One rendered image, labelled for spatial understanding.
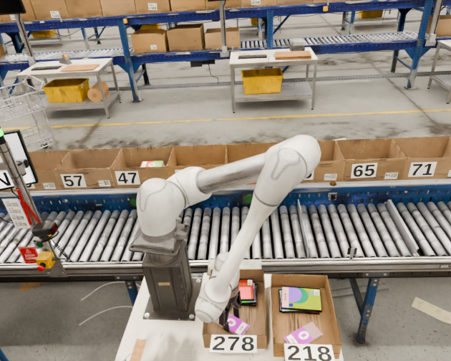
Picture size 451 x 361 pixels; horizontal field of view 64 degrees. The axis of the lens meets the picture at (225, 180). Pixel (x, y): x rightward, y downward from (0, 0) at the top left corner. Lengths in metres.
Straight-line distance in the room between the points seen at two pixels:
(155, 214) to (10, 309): 2.11
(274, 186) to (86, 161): 2.04
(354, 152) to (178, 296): 1.65
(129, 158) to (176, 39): 4.00
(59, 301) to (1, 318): 0.42
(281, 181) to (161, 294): 0.95
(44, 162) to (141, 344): 1.74
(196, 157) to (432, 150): 1.70
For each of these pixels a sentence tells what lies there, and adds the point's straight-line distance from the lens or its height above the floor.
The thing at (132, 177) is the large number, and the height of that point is 0.97.
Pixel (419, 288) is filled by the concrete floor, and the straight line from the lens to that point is 3.21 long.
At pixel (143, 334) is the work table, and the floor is 0.75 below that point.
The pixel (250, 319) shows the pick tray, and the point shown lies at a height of 0.76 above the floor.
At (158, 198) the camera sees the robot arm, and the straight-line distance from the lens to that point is 1.49.
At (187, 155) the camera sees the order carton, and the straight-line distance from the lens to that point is 2.72.
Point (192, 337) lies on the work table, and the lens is 1.84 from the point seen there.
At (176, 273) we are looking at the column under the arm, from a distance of 1.71.
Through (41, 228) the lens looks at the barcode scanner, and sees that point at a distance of 2.13.
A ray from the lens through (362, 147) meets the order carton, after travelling 2.80.
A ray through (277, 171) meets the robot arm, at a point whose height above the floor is 1.67.
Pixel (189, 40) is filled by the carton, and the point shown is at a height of 0.96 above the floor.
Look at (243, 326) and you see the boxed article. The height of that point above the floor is 0.77.
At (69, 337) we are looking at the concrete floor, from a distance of 3.02.
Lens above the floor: 2.26
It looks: 33 degrees down
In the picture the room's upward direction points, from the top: 4 degrees counter-clockwise
